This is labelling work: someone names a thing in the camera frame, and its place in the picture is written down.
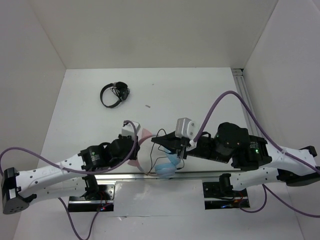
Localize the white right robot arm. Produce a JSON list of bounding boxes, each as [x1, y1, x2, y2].
[[168, 122, 320, 196]]

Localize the black headphones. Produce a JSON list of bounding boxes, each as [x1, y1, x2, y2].
[[99, 81, 130, 109]]

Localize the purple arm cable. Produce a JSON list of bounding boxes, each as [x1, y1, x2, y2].
[[193, 90, 320, 218], [0, 119, 141, 240]]

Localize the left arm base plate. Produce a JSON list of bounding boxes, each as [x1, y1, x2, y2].
[[67, 181, 116, 213]]

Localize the aluminium table rail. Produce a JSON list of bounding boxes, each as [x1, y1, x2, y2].
[[95, 171, 244, 181]]

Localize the pink blue cat-ear headphones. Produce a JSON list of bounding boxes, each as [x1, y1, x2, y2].
[[127, 128, 185, 177]]

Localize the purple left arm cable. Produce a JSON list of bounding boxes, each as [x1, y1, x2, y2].
[[0, 119, 141, 240]]

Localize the thin black audio cable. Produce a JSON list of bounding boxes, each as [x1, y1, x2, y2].
[[143, 128, 186, 176]]

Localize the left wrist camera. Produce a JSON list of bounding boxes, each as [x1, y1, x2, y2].
[[121, 121, 141, 138]]

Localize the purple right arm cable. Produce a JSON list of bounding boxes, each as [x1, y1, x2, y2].
[[193, 90, 320, 218]]

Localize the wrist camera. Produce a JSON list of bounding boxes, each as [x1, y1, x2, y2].
[[174, 117, 197, 140], [121, 121, 141, 138]]

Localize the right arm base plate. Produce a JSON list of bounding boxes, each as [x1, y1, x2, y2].
[[202, 182, 250, 210]]

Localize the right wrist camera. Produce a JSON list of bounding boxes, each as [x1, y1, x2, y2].
[[174, 117, 197, 140]]

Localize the aluminium side rail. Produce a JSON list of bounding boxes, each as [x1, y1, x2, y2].
[[231, 68, 263, 137]]

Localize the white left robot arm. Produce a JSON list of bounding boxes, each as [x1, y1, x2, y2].
[[1, 134, 142, 215]]

